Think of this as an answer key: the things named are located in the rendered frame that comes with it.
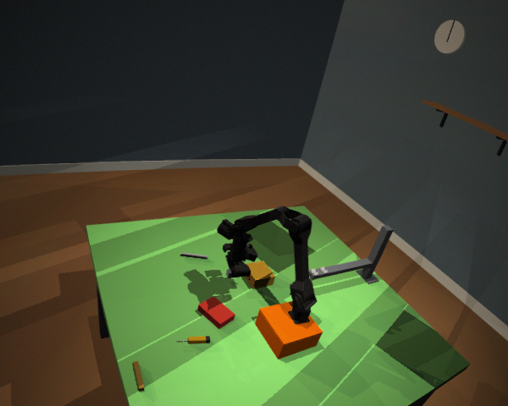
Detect red rectangular block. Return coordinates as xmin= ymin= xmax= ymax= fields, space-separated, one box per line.
xmin=198 ymin=296 xmax=235 ymax=329

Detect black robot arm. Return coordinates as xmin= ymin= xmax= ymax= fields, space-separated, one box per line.
xmin=217 ymin=206 xmax=317 ymax=325

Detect orange-handled screwdriver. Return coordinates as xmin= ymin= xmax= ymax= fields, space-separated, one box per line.
xmin=177 ymin=336 xmax=210 ymax=344

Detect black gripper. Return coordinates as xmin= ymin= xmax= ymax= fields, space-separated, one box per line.
xmin=222 ymin=244 xmax=251 ymax=277

